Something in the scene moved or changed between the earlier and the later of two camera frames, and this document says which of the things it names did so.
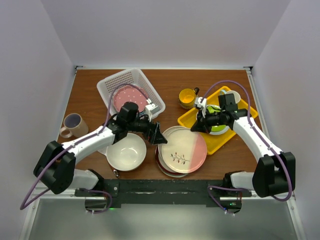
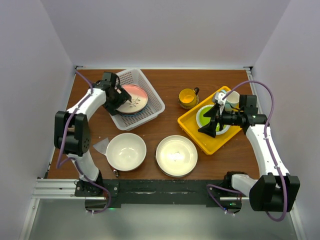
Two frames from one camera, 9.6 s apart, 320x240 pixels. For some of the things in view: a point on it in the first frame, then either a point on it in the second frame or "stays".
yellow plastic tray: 213,142 stays
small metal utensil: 116,173 stays
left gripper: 152,132 → 123,97
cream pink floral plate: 185,151 → 139,99
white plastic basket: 133,77 stays
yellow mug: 187,96 stays
